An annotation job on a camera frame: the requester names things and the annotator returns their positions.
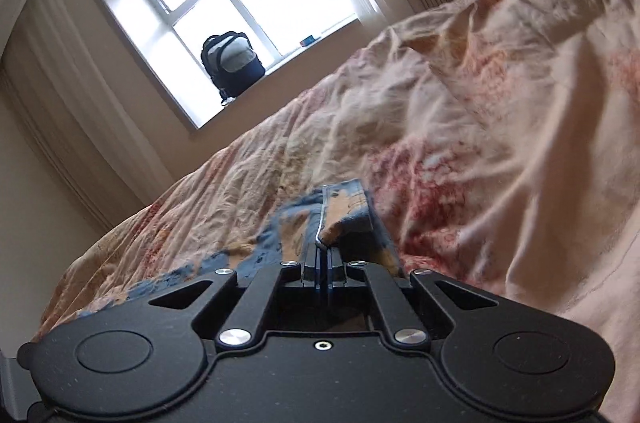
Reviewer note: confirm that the dark blue backpack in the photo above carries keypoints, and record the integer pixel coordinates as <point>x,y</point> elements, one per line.
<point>235,63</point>

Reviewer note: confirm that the small blue box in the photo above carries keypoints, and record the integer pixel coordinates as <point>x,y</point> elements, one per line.
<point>308,41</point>

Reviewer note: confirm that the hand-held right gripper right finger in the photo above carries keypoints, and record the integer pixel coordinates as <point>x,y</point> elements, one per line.
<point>331,274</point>

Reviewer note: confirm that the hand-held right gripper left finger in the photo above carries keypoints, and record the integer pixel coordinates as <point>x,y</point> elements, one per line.
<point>313,273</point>

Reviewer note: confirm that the pink floral blanket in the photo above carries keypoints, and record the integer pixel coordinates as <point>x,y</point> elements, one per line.
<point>500,128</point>

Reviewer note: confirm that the blue pants with orange print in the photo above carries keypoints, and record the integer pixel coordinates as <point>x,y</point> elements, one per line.
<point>350,205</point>

